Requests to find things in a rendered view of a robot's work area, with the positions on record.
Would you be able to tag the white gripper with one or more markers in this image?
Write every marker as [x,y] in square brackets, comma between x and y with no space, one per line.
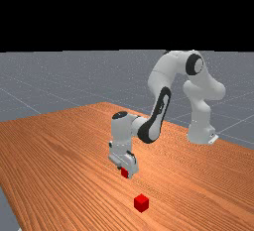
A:
[123,157]

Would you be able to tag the small red cube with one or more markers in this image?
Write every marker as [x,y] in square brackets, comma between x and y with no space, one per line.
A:
[141,203]
[124,173]

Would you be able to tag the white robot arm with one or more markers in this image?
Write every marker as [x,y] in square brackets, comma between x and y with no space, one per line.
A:
[198,86]

